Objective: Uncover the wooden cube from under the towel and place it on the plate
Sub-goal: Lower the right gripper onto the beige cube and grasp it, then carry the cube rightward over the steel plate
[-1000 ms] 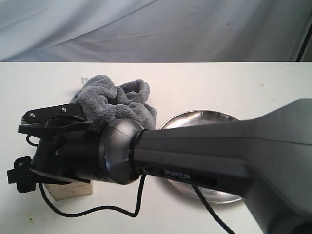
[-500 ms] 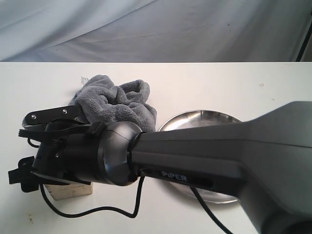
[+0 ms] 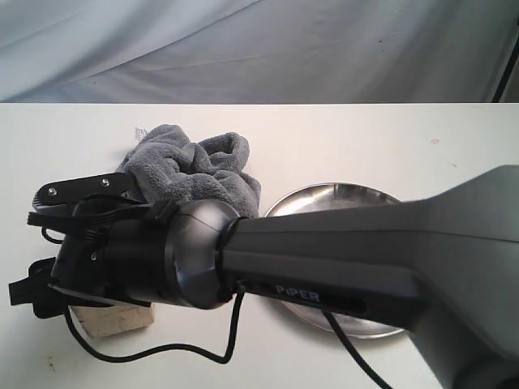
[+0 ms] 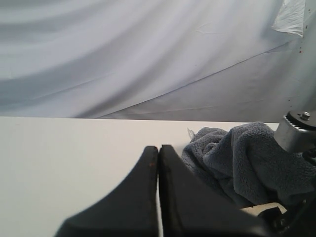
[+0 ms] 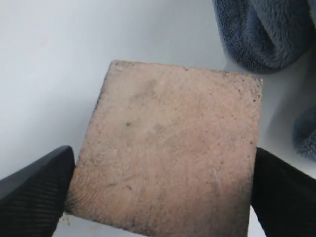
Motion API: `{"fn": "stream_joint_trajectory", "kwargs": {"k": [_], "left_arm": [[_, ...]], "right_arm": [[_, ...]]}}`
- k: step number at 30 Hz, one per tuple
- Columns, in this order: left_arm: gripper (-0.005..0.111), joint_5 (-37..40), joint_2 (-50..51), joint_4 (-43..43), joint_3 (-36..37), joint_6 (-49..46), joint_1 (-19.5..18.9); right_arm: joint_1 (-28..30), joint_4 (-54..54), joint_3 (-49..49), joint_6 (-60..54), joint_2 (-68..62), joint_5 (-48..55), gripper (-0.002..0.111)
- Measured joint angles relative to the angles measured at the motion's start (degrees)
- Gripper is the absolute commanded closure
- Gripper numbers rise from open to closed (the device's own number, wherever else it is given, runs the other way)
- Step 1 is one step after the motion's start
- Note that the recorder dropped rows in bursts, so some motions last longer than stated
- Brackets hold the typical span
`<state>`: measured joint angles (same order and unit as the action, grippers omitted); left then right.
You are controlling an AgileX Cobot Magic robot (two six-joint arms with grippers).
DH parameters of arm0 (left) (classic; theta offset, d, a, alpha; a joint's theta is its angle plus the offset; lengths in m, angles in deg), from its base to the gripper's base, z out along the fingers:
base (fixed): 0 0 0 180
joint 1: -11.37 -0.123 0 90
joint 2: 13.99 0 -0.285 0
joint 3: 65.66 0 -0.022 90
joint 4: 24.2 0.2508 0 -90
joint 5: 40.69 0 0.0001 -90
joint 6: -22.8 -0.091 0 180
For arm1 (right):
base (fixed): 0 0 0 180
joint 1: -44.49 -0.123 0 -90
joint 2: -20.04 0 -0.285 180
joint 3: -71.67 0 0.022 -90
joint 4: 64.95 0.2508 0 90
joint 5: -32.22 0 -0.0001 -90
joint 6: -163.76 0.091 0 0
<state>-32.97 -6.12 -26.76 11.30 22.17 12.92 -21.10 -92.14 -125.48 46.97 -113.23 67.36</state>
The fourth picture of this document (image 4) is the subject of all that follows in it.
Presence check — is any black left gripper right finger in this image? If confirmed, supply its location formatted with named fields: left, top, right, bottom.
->
left=159, top=145, right=269, bottom=237

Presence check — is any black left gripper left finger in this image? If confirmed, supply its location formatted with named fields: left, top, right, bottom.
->
left=56, top=146, right=158, bottom=237

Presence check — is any wooden block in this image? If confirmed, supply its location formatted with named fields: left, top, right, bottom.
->
left=241, top=202, right=287, bottom=216

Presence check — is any grey fluffy towel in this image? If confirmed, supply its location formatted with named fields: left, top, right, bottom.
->
left=181, top=122, right=316, bottom=208

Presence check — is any white backdrop sheet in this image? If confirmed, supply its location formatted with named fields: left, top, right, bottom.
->
left=0, top=0, right=316, bottom=122

